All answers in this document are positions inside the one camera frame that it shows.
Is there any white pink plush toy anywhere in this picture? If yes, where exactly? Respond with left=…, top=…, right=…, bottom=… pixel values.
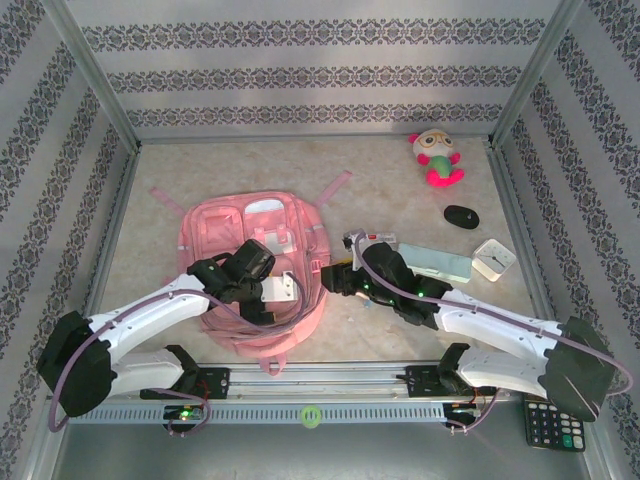
left=407, top=127, right=467, bottom=190

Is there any black computer mouse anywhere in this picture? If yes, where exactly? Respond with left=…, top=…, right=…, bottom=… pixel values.
left=443, top=204, right=482, bottom=231

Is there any pink student backpack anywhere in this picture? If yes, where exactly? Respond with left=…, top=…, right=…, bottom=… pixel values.
left=149, top=171, right=354, bottom=376

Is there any small controller circuit board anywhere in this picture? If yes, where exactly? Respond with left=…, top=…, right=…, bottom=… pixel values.
left=163, top=404, right=206, bottom=422
left=443, top=403, right=485, bottom=422

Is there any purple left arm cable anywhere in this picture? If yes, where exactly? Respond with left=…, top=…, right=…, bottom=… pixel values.
left=47, top=272, right=307, bottom=439

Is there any aluminium mounting rail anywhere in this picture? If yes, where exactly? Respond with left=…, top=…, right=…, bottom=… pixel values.
left=47, top=360, right=586, bottom=401

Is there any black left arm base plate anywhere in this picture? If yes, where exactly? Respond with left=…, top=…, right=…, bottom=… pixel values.
left=139, top=366, right=231, bottom=400

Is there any black desk calculator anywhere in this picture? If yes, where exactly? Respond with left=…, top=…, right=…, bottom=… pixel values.
left=523, top=394, right=587, bottom=454

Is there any white square alarm clock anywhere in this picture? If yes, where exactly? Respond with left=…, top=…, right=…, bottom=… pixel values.
left=471, top=238, right=518, bottom=284

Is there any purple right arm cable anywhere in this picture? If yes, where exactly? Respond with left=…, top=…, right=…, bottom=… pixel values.
left=344, top=229, right=634, bottom=436

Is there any aluminium frame post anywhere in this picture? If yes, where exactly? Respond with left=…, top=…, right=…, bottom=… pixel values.
left=39, top=0, right=144, bottom=151
left=488, top=0, right=585, bottom=151

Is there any light blue pencil case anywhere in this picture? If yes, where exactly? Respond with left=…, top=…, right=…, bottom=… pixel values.
left=397, top=243, right=474, bottom=285

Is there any aluminium table side rail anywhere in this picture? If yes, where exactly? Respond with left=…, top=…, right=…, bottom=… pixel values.
left=487, top=139, right=571, bottom=361
left=69, top=144, right=142, bottom=365

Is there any aluminium table back rail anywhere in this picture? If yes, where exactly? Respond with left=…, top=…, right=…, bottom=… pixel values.
left=135, top=130, right=496, bottom=147

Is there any slotted grey cable tray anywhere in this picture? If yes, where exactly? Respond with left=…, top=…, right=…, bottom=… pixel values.
left=67, top=402, right=447, bottom=426

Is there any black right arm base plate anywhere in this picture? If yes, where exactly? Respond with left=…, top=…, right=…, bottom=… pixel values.
left=403, top=363, right=499, bottom=400

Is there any green tape ring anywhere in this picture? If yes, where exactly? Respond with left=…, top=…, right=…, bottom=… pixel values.
left=300, top=404, right=327, bottom=430

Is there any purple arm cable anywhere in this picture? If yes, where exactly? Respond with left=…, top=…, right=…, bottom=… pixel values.
left=344, top=229, right=634, bottom=436
left=47, top=272, right=307, bottom=439

